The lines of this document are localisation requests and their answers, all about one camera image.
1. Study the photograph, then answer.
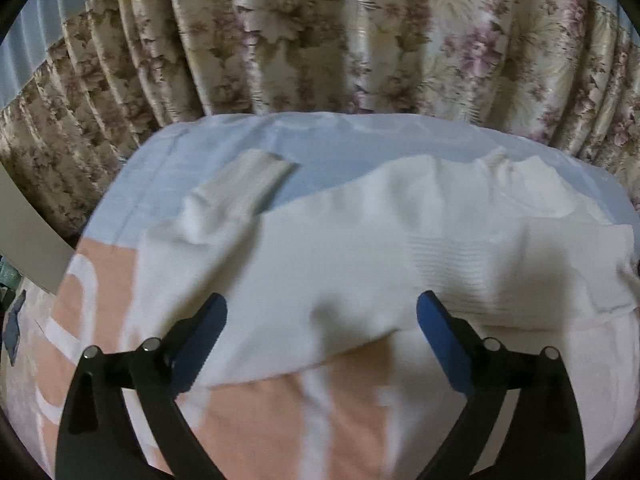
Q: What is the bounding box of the white flat panel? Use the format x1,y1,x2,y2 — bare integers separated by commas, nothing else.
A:
0,165,76,295

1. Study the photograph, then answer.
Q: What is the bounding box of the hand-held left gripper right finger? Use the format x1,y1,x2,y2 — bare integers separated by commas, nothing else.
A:
416,290,587,480

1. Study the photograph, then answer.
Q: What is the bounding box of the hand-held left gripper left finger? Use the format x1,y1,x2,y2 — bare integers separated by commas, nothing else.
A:
55,292,228,480

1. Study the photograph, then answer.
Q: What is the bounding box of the floral patterned curtain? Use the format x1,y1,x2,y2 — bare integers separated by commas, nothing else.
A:
0,0,640,241

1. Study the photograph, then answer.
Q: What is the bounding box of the white knit sweater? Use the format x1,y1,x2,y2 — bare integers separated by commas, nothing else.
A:
120,147,640,391

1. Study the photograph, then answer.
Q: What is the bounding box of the blue and orange printed bedsheet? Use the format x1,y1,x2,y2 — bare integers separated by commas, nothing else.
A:
0,110,640,480

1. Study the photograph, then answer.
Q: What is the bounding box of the blue cloth piece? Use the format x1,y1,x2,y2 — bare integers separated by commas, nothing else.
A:
2,290,27,367

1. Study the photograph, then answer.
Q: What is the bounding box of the pale blue sheer curtain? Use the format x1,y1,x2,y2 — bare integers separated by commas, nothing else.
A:
0,0,121,111

